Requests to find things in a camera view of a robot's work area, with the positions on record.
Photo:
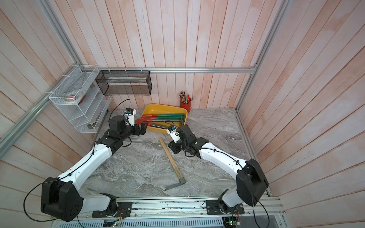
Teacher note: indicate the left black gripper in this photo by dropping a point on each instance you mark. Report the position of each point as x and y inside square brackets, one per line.
[143, 128]

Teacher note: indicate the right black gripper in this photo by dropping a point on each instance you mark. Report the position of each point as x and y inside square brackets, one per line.
[173, 147]

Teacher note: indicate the green hoe red grip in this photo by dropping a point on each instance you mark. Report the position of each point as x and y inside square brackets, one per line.
[164, 116]
[170, 119]

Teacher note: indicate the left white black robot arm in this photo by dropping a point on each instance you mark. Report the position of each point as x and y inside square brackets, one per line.
[60, 196]

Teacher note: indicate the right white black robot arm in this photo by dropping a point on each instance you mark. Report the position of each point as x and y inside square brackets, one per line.
[251, 182]

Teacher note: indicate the yellow plastic storage box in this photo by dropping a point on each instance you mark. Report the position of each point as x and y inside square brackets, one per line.
[163, 109]

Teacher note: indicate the red pen holder cup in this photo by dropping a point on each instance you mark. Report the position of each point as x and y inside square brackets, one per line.
[187, 106]

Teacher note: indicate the pens in red cup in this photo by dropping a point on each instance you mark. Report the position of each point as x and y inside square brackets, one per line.
[185, 98]

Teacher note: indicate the tape roll on shelf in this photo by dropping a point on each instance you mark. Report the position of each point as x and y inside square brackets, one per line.
[73, 97]

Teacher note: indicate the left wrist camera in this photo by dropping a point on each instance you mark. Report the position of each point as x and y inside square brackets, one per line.
[130, 116]

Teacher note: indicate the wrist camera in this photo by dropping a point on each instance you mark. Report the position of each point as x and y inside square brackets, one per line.
[172, 131]
[130, 116]

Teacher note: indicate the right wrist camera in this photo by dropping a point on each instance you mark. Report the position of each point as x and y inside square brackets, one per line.
[172, 131]

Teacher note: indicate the black mesh wall basket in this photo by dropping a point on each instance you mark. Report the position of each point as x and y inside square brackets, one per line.
[124, 82]

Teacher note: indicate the white wire wall shelf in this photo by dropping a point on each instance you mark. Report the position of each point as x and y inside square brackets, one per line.
[88, 115]

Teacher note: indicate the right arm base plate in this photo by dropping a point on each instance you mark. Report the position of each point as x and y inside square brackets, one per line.
[216, 207]

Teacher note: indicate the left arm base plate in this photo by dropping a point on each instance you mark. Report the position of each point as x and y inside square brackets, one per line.
[116, 210]

